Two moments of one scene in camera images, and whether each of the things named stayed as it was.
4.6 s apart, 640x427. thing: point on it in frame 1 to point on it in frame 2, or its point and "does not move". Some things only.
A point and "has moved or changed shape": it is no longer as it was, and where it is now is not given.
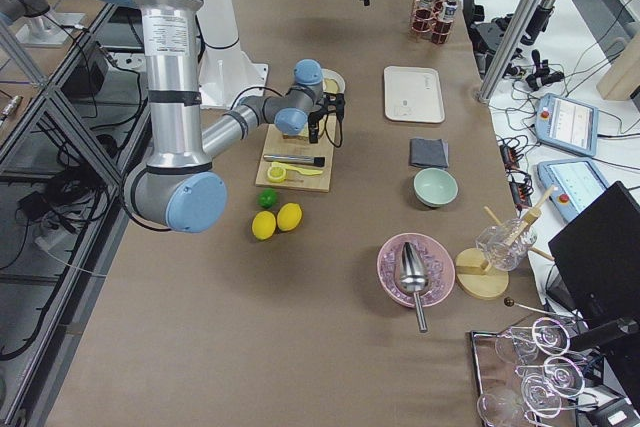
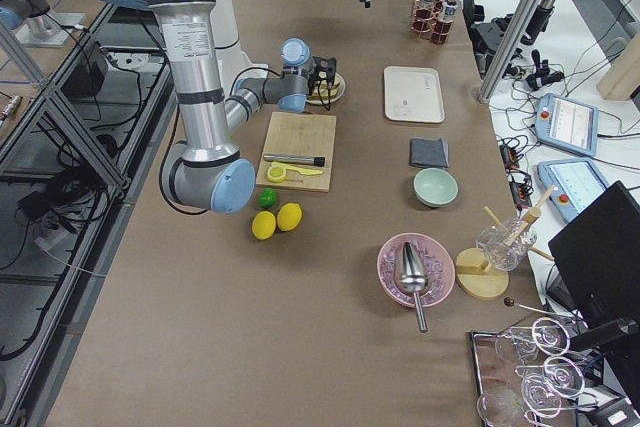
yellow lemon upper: [289, 216] does not move
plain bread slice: [303, 135] has moved or changed shape
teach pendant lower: [575, 184] does not move
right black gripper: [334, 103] to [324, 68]
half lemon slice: [276, 174] does not move
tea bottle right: [422, 17] does not move
